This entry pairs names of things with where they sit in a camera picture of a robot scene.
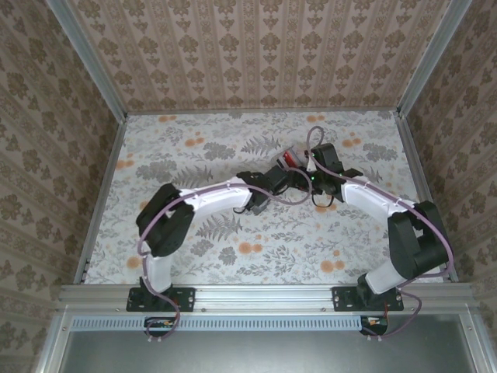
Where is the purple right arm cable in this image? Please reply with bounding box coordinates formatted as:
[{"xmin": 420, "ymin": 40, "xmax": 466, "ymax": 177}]
[{"xmin": 305, "ymin": 126, "xmax": 456, "ymax": 343}]

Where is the thin black right gripper cable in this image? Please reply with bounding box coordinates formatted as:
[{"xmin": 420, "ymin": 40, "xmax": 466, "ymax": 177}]
[{"xmin": 310, "ymin": 190, "xmax": 335, "ymax": 207}]

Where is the red and white box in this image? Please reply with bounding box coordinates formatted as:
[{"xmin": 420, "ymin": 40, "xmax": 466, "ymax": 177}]
[{"xmin": 276, "ymin": 142, "xmax": 310, "ymax": 171}]

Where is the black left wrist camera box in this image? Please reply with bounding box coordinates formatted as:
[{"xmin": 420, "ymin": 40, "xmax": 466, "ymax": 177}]
[{"xmin": 266, "ymin": 166, "xmax": 291, "ymax": 196}]

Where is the aluminium frame post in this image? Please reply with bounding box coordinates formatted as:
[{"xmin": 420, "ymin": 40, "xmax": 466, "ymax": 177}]
[
  {"xmin": 45, "ymin": 0, "xmax": 129, "ymax": 121},
  {"xmin": 394, "ymin": 0, "xmax": 478, "ymax": 117}
]

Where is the aluminium frame rail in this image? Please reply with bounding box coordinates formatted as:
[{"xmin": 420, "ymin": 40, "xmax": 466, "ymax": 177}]
[
  {"xmin": 126, "ymin": 109, "xmax": 401, "ymax": 117},
  {"xmin": 392, "ymin": 110, "xmax": 460, "ymax": 284},
  {"xmin": 73, "ymin": 114, "xmax": 130, "ymax": 287}
]

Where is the slotted grey cable duct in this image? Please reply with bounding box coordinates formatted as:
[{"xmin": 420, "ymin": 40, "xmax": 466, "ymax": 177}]
[{"xmin": 71, "ymin": 315, "xmax": 360, "ymax": 332}]

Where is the black connector box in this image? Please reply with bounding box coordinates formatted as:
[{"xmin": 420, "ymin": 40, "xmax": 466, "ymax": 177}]
[
  {"xmin": 360, "ymin": 315, "xmax": 389, "ymax": 336},
  {"xmin": 144, "ymin": 316, "xmax": 175, "ymax": 337}
]

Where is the wide aluminium front rail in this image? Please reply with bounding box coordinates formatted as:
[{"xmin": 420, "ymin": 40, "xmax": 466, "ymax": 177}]
[{"xmin": 57, "ymin": 282, "xmax": 475, "ymax": 312}]

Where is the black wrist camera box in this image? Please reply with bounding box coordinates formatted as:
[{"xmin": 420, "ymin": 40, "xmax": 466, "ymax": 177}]
[
  {"xmin": 311, "ymin": 142, "xmax": 343, "ymax": 173},
  {"xmin": 266, "ymin": 166, "xmax": 291, "ymax": 196}
]

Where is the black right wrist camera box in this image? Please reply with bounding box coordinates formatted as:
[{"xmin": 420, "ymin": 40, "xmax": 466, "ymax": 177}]
[{"xmin": 311, "ymin": 142, "xmax": 343, "ymax": 173}]

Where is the grey metal panel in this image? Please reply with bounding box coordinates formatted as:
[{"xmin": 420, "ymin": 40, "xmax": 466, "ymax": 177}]
[{"xmin": 57, "ymin": 313, "xmax": 482, "ymax": 373}]

